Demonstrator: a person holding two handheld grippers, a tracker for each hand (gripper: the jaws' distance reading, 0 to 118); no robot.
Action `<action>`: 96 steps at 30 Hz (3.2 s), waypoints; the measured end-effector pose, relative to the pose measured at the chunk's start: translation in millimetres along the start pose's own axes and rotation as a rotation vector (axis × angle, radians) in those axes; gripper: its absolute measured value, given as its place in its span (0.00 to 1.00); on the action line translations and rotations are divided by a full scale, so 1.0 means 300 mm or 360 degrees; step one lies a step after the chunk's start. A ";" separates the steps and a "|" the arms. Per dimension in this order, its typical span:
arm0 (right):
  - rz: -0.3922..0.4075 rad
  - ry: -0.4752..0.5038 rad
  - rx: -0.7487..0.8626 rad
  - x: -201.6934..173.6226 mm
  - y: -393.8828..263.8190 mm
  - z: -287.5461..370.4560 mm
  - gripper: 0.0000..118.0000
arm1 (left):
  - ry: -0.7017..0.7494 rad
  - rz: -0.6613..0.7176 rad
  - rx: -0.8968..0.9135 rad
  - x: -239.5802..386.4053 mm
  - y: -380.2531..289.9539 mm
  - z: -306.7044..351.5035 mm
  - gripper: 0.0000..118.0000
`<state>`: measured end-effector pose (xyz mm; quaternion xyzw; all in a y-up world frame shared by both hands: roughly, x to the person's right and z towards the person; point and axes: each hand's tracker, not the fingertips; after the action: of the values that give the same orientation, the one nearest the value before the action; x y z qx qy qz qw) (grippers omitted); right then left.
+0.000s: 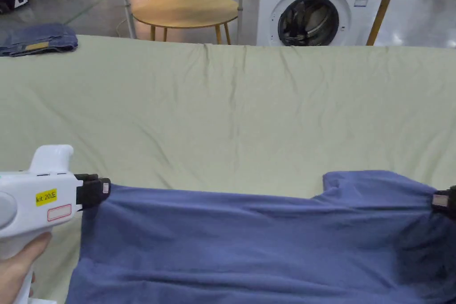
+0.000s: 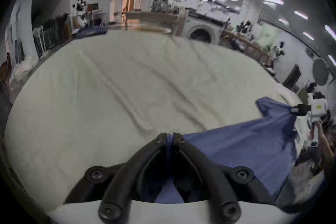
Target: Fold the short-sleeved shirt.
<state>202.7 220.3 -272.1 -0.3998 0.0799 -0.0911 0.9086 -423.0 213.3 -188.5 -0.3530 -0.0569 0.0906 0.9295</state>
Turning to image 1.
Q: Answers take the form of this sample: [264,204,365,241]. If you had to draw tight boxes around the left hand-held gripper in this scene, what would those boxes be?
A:
[0,145,112,304]

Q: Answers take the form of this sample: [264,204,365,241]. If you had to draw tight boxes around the blue shirt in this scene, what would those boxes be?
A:
[66,170,456,304]

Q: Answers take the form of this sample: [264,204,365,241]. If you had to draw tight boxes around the person's left hand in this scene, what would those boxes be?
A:
[0,231,53,304]

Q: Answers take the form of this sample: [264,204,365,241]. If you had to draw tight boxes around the bed with pale green sheet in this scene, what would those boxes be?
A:
[0,35,456,304]

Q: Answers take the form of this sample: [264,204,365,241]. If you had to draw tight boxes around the folded blue jeans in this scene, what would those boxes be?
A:
[0,23,79,57]

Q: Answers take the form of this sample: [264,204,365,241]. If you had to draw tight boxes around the round wooden table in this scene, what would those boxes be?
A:
[132,0,239,45]

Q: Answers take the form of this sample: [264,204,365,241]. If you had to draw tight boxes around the white washing machine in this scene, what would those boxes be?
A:
[256,0,386,47]

